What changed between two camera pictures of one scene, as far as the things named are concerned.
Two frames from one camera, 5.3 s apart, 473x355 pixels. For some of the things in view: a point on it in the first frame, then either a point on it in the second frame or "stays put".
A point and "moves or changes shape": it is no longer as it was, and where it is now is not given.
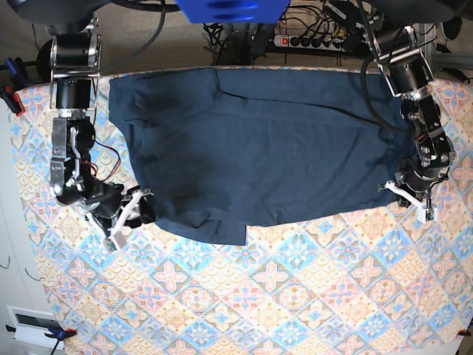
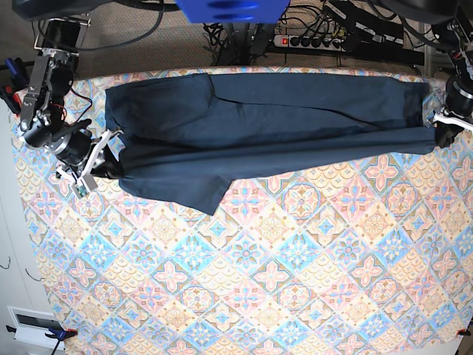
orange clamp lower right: x=463 y=332 stays put
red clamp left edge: x=18 y=80 stays put
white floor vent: x=30 y=326 stays put
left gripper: x=103 y=202 to x=73 y=148
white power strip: x=310 y=43 stays put
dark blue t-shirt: x=216 y=150 moves or changes shape
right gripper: x=417 y=180 to x=459 y=96
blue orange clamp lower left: x=58 y=333 stays put
